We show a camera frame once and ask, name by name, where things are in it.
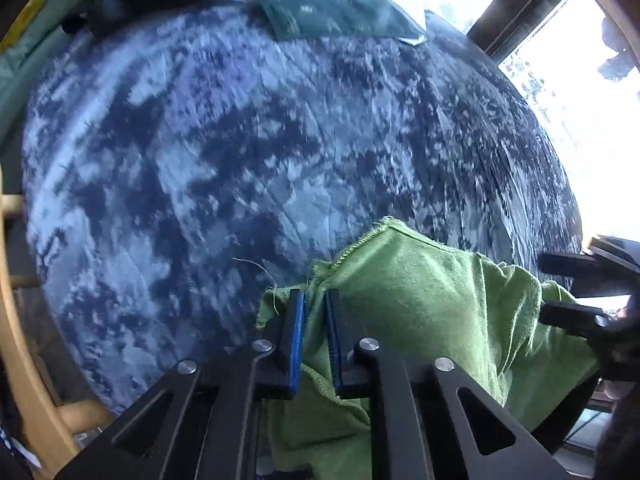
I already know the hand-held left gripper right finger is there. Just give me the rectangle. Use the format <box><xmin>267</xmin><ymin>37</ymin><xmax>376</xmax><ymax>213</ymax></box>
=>
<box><xmin>325</xmin><ymin>288</ymin><xmax>571</xmax><ymax>480</ymax></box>

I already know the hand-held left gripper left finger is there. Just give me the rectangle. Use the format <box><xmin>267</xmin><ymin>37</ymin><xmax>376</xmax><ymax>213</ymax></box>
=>
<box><xmin>59</xmin><ymin>287</ymin><xmax>307</xmax><ymax>480</ymax></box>

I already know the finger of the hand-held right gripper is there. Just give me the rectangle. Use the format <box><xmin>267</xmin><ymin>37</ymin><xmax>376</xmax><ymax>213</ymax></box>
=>
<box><xmin>538</xmin><ymin>299</ymin><xmax>610</xmax><ymax>335</ymax></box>
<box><xmin>538</xmin><ymin>251</ymin><xmax>598</xmax><ymax>287</ymax></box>

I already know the green t-shirt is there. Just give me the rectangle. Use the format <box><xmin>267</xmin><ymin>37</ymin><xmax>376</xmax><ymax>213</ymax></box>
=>
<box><xmin>256</xmin><ymin>216</ymin><xmax>601</xmax><ymax>480</ymax></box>

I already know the blue patterned blanket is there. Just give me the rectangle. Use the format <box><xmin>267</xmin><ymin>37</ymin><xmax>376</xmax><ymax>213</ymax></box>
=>
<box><xmin>21</xmin><ymin>5</ymin><xmax>583</xmax><ymax>416</ymax></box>

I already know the dark blurry object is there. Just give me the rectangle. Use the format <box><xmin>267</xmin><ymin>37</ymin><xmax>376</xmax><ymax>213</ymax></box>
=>
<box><xmin>597</xmin><ymin>16</ymin><xmax>632</xmax><ymax>82</ymax></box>

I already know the wooden slatted chair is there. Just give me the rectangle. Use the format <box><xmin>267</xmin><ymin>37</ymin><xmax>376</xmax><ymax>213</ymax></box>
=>
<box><xmin>0</xmin><ymin>192</ymin><xmax>118</xmax><ymax>466</ymax></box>

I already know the teal cushion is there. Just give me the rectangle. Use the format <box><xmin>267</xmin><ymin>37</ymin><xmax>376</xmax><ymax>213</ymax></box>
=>
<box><xmin>0</xmin><ymin>0</ymin><xmax>121</xmax><ymax>91</ymax></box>

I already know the brown window frame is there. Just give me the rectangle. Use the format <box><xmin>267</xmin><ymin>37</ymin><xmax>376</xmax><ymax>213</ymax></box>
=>
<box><xmin>466</xmin><ymin>0</ymin><xmax>640</xmax><ymax>76</ymax></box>

